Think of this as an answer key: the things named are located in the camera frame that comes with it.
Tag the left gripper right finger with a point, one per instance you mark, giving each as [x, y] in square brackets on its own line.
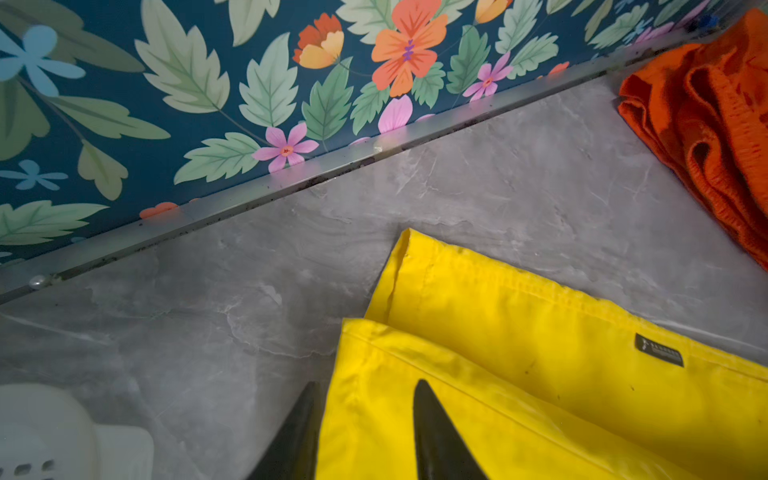
[440, 451]

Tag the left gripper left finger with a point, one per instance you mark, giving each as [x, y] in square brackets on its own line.
[292, 454]

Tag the yellow shorts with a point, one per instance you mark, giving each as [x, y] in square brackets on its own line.
[540, 380]

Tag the orange shorts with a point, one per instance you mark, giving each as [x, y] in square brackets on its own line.
[702, 110]

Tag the white plastic laundry basket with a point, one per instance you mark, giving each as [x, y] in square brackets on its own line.
[47, 434]

